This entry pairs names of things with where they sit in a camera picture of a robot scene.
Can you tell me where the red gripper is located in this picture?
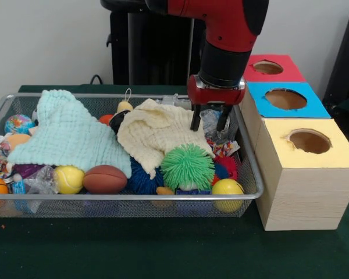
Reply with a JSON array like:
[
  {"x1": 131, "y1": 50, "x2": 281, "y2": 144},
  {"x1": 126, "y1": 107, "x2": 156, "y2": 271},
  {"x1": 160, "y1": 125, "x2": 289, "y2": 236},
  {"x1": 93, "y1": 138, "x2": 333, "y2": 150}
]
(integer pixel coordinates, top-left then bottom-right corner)
[{"x1": 187, "y1": 74, "x2": 247, "y2": 132}]

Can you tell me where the cream waffle cloth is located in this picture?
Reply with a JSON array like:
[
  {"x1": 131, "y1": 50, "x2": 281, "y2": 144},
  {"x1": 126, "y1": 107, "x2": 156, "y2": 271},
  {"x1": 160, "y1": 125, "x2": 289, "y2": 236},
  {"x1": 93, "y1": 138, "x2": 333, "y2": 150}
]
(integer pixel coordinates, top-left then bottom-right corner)
[{"x1": 116, "y1": 98, "x2": 215, "y2": 180}]

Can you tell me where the wooden box with three holes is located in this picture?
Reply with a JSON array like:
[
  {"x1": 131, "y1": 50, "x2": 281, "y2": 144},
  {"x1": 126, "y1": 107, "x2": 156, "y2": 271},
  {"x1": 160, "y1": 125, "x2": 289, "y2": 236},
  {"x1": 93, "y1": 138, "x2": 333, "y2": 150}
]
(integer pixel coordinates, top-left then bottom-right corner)
[{"x1": 238, "y1": 53, "x2": 349, "y2": 232}]

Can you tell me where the green spiky rubber ball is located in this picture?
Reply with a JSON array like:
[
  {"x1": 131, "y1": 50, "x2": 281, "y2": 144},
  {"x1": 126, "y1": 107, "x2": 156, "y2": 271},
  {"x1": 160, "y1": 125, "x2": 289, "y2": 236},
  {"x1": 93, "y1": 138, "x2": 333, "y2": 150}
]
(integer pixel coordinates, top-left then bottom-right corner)
[{"x1": 159, "y1": 142, "x2": 216, "y2": 192}]

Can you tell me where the yellow smiley foam ball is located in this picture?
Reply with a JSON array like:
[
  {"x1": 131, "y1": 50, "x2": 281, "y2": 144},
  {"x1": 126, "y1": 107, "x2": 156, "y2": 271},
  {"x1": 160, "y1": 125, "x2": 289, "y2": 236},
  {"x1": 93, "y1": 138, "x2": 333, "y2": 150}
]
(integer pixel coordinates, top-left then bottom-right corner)
[{"x1": 211, "y1": 178, "x2": 245, "y2": 213}]

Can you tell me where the blue spiky rubber ball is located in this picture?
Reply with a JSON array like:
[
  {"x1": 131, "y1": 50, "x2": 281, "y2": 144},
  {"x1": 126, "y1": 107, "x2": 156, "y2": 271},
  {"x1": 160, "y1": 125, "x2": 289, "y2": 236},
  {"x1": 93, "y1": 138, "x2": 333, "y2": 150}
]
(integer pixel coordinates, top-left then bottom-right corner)
[{"x1": 127, "y1": 158, "x2": 165, "y2": 195}]

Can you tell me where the brown toy football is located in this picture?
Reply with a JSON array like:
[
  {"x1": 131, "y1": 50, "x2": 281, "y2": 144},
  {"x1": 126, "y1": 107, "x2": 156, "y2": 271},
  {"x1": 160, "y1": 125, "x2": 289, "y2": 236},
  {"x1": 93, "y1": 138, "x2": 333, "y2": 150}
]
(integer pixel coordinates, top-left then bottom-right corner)
[{"x1": 83, "y1": 164, "x2": 128, "y2": 195}]

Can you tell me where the dark green table cloth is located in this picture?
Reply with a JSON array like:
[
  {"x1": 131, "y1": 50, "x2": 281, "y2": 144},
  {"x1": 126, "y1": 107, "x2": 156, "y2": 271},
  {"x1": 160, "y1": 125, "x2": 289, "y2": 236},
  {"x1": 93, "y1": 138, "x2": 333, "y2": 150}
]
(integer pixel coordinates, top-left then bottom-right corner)
[{"x1": 0, "y1": 84, "x2": 349, "y2": 279}]

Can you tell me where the mint green waffle cloth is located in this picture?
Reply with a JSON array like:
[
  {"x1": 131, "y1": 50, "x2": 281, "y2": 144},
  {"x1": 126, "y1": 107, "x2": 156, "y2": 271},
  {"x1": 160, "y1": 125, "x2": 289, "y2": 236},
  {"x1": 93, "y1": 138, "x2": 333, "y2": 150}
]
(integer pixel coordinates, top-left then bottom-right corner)
[{"x1": 7, "y1": 89, "x2": 132, "y2": 178}]

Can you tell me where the yellow tennis ball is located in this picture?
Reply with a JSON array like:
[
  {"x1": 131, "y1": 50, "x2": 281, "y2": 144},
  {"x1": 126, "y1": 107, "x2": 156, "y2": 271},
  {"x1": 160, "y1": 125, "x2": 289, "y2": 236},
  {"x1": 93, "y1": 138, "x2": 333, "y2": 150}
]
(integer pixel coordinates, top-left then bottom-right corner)
[{"x1": 54, "y1": 165, "x2": 86, "y2": 195}]

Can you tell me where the globe print foam ball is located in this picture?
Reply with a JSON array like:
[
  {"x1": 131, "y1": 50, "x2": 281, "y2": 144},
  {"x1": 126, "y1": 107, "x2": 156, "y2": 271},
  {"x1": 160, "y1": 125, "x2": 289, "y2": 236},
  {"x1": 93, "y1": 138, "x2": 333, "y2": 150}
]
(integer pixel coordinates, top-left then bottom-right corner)
[{"x1": 4, "y1": 114, "x2": 35, "y2": 135}]

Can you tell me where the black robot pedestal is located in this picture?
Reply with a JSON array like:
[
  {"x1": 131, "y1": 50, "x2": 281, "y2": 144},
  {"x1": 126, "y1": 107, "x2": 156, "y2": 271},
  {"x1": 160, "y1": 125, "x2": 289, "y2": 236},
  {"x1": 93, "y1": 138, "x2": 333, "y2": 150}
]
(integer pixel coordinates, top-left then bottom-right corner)
[{"x1": 100, "y1": 0, "x2": 210, "y2": 86}]

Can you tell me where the silver wire mesh bin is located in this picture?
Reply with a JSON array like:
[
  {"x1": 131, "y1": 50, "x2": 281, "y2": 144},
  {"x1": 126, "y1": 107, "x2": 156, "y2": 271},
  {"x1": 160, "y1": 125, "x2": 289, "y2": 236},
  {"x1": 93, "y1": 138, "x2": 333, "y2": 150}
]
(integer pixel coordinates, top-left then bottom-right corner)
[{"x1": 0, "y1": 92, "x2": 264, "y2": 219}]

